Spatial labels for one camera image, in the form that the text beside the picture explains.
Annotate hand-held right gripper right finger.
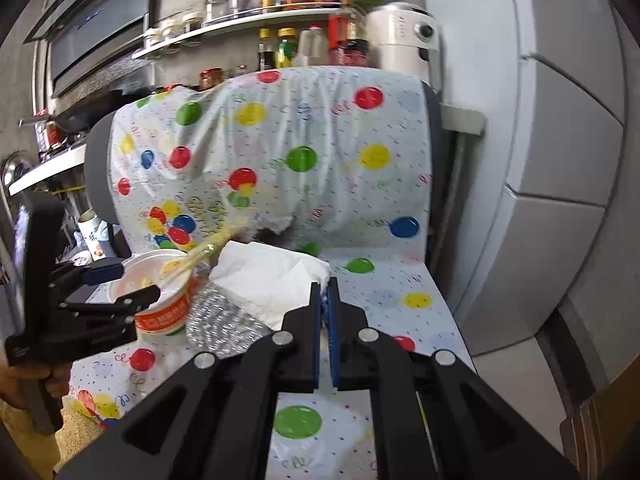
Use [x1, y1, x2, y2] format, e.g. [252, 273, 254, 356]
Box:
[327, 277, 583, 480]

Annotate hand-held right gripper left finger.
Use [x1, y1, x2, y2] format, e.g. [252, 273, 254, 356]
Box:
[57, 282, 323, 480]

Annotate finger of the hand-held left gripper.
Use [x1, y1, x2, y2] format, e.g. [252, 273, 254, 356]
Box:
[50, 285, 162, 360]
[50, 258, 126, 287]

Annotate instant noodle cup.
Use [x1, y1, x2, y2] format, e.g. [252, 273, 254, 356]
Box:
[107, 250, 201, 337]

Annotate chopsticks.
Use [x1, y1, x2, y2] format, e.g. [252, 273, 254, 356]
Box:
[160, 227, 236, 281]

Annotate white paper napkin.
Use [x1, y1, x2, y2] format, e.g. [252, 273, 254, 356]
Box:
[209, 241, 331, 331]

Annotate silver foil wrapper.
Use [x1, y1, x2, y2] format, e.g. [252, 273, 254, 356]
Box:
[185, 280, 273, 358]

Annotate person's left hand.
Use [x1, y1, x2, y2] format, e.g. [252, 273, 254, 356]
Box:
[0, 364, 71, 410]

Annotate printed paper cup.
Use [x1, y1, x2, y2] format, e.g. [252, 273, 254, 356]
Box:
[77, 208, 108, 256]

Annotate steel pot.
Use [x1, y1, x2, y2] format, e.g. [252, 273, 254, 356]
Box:
[0, 152, 28, 186]

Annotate beige textured cloth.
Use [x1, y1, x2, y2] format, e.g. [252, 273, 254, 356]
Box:
[0, 395, 121, 480]

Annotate black wok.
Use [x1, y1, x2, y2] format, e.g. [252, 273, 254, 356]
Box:
[20, 95, 121, 131]

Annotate balloon print cloth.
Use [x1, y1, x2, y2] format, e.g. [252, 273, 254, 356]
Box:
[67, 66, 478, 480]

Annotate range hood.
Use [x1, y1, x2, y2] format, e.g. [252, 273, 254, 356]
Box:
[22, 0, 161, 101]

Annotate white counter slab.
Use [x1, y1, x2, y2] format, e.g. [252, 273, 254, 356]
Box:
[440, 102, 487, 136]

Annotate dark bottle yellow cap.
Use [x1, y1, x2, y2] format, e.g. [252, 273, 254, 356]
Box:
[256, 27, 275, 72]

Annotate brown wooden door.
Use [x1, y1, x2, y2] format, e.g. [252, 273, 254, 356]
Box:
[559, 360, 640, 480]

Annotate dark sauce jar red label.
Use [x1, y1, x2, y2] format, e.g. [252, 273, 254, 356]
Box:
[332, 40, 371, 67]

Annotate green bottle yellow cap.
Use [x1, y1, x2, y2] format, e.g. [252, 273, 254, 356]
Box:
[275, 27, 299, 68]

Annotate clear bottle red cap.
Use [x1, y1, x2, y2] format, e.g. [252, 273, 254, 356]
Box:
[299, 24, 328, 66]

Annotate white refrigerator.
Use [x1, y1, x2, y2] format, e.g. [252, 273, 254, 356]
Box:
[420, 0, 640, 401]

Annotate white kitchen appliance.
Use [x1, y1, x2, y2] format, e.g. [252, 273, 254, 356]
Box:
[365, 1, 443, 91]

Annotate white wall shelf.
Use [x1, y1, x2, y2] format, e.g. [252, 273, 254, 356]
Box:
[131, 6, 361, 60]

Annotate clear jug red handle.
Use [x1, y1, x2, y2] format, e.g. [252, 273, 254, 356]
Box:
[327, 2, 371, 43]

